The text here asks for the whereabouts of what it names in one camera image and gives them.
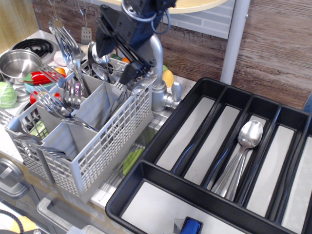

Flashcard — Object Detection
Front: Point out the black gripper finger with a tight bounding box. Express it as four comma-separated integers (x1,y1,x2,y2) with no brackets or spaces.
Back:
119,60,145,85
96,26,116,57

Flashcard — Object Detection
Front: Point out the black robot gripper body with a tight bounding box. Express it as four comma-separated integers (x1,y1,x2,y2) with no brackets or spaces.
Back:
97,0,171,71

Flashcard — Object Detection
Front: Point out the big steel spoon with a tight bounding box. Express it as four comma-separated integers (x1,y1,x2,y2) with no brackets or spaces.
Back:
103,82,131,125

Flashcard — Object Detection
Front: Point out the round steel spoon upright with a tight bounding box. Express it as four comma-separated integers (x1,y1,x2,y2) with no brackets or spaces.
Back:
91,42,110,72

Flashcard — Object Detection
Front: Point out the steel spoon basket rim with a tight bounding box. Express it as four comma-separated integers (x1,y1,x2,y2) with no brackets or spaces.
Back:
130,74,158,96

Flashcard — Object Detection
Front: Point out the small steel spoon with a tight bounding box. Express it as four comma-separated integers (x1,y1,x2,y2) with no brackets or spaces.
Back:
92,63,110,83

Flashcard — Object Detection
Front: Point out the grey plastic cutlery basket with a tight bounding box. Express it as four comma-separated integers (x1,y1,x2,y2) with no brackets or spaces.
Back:
4,58,155,204

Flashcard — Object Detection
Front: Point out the black cutlery tray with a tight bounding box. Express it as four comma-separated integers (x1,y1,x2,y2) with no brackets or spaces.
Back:
105,78,312,234

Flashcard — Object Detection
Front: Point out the spoons stack in tray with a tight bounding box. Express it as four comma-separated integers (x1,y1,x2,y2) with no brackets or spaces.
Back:
211,120,263,201

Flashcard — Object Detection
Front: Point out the orange toy carrot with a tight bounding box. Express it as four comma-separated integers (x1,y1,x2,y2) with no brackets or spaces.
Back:
122,57,130,63

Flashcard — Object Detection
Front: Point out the hanging small spatula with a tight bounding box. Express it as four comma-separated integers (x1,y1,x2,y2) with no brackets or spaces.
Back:
77,0,92,45

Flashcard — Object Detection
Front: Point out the tall steel forks bundle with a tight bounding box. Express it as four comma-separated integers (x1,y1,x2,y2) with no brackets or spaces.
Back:
54,26,91,98

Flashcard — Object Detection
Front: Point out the yellow toy corn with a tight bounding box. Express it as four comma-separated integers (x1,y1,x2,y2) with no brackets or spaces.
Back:
162,70,175,88

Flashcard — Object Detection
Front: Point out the silver faucet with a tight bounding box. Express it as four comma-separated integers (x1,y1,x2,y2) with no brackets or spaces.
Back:
150,35,182,111

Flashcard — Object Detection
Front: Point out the hanging steel strainer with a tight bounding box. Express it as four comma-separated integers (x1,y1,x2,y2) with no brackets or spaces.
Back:
48,0,63,35

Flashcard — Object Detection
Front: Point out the black stove coil burner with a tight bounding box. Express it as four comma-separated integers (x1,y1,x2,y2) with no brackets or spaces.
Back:
12,39,55,58

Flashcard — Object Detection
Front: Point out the red toy pepper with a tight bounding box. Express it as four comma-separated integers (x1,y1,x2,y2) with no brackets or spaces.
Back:
23,71,63,86

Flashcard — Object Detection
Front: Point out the steel forks front left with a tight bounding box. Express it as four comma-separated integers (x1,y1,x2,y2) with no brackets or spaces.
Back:
31,85,71,118

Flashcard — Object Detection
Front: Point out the steel pot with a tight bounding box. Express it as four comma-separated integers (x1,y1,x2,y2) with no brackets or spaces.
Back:
0,49,42,85

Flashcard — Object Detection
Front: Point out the green toy plate in sink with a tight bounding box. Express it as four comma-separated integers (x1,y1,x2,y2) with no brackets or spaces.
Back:
121,148,144,176

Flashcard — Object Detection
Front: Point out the green toy cabbage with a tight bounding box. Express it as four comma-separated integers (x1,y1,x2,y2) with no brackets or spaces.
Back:
0,81,17,108

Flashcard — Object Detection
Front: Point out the blue clip object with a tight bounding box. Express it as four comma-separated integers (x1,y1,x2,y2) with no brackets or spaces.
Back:
173,216,203,234

